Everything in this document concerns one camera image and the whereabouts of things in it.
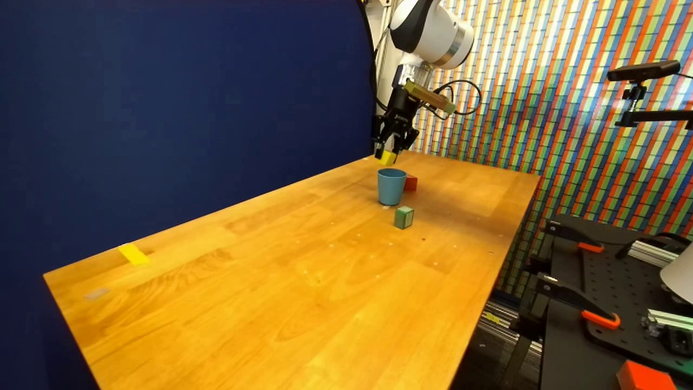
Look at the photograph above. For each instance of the red block on side table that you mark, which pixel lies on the red block on side table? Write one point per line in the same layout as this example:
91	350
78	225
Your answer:
642	377

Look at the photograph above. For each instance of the yellow wooden cube block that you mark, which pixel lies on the yellow wooden cube block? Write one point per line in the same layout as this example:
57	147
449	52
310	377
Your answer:
388	159

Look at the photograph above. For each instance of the black perforated side table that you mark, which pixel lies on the black perforated side table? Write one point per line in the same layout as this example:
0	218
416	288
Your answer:
578	357

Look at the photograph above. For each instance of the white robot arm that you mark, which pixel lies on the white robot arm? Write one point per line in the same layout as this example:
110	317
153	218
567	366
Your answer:
428	38

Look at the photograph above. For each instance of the light blue cup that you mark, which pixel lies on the light blue cup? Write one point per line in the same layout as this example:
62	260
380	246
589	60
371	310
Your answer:
390	186

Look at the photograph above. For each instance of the black camera on stand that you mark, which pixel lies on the black camera on stand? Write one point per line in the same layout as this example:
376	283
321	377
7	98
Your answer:
636	77

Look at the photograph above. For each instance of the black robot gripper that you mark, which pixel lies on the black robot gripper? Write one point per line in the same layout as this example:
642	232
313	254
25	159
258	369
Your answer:
397	123

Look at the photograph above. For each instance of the teal green wooden block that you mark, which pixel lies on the teal green wooden block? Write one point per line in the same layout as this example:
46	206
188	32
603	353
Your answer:
404	218

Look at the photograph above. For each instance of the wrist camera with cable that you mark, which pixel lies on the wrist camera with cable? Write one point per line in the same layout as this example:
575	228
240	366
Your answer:
443	98

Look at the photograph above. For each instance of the orange handled clamp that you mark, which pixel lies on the orange handled clamp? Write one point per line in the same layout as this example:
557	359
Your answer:
589	310

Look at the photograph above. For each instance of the yellow tape strip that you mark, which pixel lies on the yellow tape strip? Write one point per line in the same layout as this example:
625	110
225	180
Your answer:
133	254

